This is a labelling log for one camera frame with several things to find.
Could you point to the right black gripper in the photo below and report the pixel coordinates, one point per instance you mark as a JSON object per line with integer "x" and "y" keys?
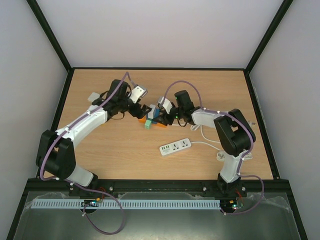
{"x": 167, "y": 118}

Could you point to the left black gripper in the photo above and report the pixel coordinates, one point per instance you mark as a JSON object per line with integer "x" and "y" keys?
{"x": 142, "y": 113}

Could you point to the orange power strip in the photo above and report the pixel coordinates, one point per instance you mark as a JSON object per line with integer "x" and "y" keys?
{"x": 154, "y": 124}

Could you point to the white charger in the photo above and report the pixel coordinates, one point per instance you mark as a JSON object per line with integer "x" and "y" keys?
{"x": 152, "y": 106}

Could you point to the green usb adapter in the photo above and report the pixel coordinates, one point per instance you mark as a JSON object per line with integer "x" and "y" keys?
{"x": 148, "y": 124}

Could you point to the blue cube socket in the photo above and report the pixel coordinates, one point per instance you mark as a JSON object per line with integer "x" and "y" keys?
{"x": 156, "y": 113}

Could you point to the white power strip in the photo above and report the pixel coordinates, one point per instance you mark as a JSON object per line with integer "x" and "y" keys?
{"x": 175, "y": 147}

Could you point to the white square plug adapter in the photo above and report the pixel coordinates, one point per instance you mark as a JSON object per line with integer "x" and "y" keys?
{"x": 93, "y": 96}

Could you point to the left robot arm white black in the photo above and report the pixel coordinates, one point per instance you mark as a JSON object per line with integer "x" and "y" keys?
{"x": 56, "y": 152}

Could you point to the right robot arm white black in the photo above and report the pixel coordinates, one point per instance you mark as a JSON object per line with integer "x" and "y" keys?
{"x": 234, "y": 132}

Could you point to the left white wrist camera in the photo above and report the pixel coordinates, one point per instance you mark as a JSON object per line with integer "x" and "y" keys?
{"x": 137, "y": 93}

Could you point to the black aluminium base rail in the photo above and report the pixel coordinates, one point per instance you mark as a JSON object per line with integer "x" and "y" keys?
{"x": 203, "y": 188}

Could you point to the light blue slotted cable duct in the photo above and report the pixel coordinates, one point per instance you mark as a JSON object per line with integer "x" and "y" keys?
{"x": 127, "y": 204}

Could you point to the black enclosure frame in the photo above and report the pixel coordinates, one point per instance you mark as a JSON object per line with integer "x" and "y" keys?
{"x": 285, "y": 5}

